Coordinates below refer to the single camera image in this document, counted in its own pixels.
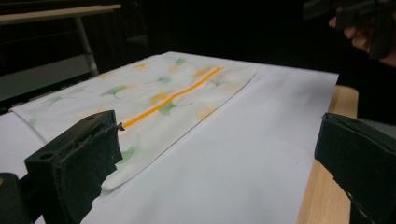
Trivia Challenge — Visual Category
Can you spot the metal stand frame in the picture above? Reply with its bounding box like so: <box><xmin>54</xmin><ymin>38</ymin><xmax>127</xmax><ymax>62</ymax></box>
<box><xmin>0</xmin><ymin>3</ymin><xmax>122</xmax><ymax>102</ymax></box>

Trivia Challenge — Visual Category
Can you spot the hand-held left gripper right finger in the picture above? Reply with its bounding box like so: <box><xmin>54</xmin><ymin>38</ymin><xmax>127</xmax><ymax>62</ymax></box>
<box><xmin>314</xmin><ymin>112</ymin><xmax>396</xmax><ymax>224</ymax></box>

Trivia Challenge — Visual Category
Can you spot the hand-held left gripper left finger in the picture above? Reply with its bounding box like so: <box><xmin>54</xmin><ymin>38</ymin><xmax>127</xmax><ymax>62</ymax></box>
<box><xmin>24</xmin><ymin>110</ymin><xmax>124</xmax><ymax>224</ymax></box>

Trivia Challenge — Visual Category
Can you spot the white leaf print cloth bag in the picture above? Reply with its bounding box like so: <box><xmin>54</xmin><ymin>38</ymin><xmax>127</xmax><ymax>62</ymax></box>
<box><xmin>8</xmin><ymin>50</ymin><xmax>261</xmax><ymax>192</ymax></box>

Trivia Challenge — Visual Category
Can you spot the white table mat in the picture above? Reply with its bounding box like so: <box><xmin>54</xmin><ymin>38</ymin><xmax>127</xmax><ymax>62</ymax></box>
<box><xmin>0</xmin><ymin>50</ymin><xmax>340</xmax><ymax>224</ymax></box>

